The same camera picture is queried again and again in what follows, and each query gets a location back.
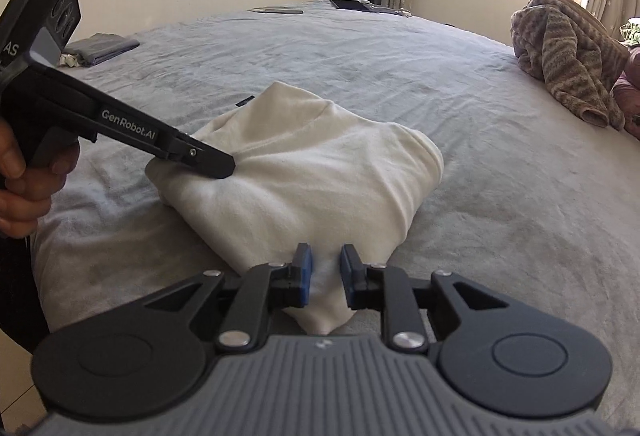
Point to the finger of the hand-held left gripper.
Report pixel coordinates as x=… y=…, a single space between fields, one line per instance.
x=210 y=164

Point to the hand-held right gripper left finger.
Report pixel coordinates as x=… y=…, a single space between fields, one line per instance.
x=306 y=276

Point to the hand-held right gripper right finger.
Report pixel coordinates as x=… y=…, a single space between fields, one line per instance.
x=347 y=276

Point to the white long-sleeve shirt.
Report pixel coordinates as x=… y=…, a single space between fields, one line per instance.
x=310 y=176

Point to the person's left hand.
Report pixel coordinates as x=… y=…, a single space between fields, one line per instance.
x=25 y=206

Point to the folded grey cloth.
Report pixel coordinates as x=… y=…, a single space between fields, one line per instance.
x=100 y=49

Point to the dark slim flat device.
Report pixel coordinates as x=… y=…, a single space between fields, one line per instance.
x=277 y=10

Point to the brown striped blanket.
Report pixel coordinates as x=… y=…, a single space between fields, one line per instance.
x=565 y=51

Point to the pink quilted comforter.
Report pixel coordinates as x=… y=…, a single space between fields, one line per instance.
x=631 y=91

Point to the green patterned blanket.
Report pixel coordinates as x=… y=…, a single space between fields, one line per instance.
x=632 y=31

